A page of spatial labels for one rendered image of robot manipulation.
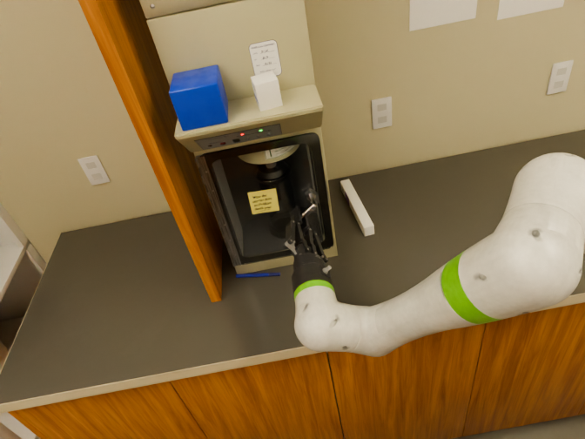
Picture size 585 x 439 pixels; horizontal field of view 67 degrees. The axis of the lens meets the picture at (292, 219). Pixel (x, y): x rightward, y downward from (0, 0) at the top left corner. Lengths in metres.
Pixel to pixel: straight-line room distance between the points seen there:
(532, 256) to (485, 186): 1.03
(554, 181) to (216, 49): 0.69
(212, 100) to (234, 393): 0.87
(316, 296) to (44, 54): 1.09
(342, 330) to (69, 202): 1.24
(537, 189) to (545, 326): 0.81
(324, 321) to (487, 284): 0.36
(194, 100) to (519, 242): 0.65
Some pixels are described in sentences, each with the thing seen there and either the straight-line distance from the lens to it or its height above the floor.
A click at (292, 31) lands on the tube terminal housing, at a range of 1.02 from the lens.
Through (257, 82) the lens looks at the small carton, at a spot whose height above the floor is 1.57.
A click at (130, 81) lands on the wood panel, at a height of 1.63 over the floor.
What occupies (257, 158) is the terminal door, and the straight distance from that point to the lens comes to 1.12.
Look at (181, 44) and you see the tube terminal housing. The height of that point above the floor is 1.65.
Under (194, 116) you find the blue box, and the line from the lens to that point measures 0.96.
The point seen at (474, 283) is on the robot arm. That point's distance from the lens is 0.69.
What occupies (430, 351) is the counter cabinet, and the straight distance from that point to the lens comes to 1.41.
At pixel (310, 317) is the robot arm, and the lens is 0.91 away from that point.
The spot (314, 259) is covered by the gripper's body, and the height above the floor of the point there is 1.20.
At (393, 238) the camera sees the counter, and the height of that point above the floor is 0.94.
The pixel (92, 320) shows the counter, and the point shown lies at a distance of 1.50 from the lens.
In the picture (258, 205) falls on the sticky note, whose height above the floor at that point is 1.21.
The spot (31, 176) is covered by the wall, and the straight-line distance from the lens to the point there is 1.83.
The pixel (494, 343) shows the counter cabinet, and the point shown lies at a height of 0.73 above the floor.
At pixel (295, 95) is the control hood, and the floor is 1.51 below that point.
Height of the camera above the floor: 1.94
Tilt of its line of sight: 40 degrees down
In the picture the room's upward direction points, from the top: 12 degrees counter-clockwise
